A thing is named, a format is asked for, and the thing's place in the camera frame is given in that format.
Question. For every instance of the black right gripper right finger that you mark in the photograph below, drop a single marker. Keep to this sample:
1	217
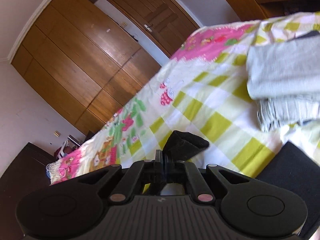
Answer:
169	171

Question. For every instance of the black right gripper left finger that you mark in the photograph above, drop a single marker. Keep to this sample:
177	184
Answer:
159	180

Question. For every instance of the dark navy pants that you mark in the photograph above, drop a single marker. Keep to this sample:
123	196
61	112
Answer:
184	145

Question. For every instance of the wooden bedroom door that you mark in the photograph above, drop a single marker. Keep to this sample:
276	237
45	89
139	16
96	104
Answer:
165	22

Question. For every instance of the floral checkered bed sheet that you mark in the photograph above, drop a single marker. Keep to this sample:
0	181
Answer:
201	90

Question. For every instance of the wooden wardrobe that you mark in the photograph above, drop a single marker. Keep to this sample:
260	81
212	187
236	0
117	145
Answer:
82	63

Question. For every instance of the dark wooden headboard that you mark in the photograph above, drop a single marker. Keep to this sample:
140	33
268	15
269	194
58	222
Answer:
25	174

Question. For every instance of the folded light grey clothes stack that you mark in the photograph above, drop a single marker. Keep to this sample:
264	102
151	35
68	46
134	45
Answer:
283	79

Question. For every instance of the wooden side cabinet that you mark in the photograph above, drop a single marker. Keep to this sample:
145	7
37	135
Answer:
248	10

